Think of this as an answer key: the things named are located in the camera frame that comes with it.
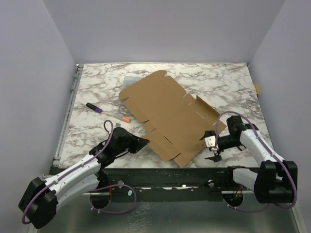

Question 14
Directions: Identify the black metal base rail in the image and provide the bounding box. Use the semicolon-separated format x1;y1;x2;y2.
50;165;258;203

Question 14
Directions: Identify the aluminium side rail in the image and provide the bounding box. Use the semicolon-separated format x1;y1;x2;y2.
52;64;84;166

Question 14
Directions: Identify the purple black highlighter marker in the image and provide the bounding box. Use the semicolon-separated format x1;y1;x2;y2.
86;102;103;114

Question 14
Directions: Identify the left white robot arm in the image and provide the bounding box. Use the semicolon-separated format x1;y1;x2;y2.
18;127;150;229

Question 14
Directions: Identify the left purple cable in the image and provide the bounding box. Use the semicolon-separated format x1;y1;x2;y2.
21;120;138;225

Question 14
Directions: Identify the brown cardboard box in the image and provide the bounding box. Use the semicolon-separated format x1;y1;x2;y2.
119;70;226;167

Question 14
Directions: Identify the clear plastic screw organizer box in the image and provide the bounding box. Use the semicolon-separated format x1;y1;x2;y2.
122;76;142;88

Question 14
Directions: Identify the orange capped marker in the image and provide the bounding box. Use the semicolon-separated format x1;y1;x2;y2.
111;113;131;123

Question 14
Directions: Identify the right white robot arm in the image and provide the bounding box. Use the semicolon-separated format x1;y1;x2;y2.
201;112;298;208

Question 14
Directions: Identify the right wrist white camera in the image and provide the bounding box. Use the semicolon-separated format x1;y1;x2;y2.
204;135;218;150

